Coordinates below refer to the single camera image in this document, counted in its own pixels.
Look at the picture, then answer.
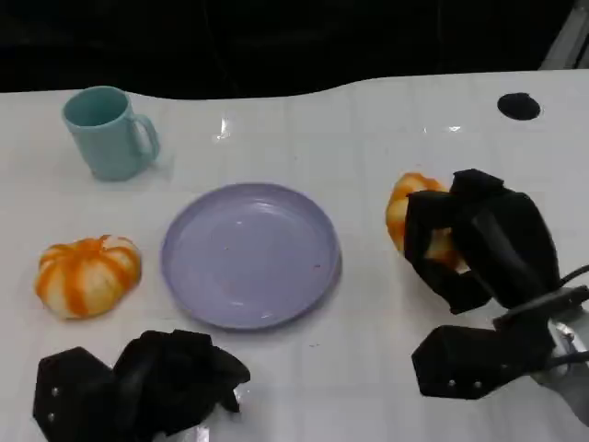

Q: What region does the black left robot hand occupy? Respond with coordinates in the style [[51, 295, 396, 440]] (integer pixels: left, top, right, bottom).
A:
[[112, 329, 252, 438]]

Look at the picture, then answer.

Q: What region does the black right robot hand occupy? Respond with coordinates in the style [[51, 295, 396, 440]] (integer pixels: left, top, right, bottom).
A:
[[403, 169, 562, 315]]

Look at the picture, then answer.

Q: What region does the lilac plate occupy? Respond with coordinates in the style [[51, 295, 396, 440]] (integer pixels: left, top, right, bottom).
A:
[[160, 182, 343, 332]]

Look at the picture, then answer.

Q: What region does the black round table grommet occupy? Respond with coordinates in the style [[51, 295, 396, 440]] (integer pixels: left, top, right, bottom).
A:
[[496, 92, 540, 121]]

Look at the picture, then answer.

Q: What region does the pale green mug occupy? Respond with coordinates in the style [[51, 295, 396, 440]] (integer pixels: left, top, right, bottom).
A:
[[62, 86, 161, 181]]

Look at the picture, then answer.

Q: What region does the black curtain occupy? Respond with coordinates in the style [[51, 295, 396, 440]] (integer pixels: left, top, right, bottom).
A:
[[0, 0, 576, 100]]

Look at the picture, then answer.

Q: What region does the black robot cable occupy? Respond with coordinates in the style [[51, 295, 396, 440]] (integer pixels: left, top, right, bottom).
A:
[[559, 263, 589, 289], [545, 349, 589, 369]]

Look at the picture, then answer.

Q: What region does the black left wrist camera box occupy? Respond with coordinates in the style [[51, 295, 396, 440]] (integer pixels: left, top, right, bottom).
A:
[[32, 346, 119, 442]]

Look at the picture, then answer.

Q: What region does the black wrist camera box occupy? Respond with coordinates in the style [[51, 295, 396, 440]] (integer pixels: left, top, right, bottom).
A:
[[410, 324, 556, 401], [32, 346, 119, 442]]

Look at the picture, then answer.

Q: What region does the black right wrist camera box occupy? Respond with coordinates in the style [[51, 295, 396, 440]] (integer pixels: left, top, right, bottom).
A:
[[410, 324, 556, 401]]

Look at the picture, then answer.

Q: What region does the grey metal frame post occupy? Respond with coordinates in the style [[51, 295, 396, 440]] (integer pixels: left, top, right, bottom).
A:
[[542, 0, 589, 71]]

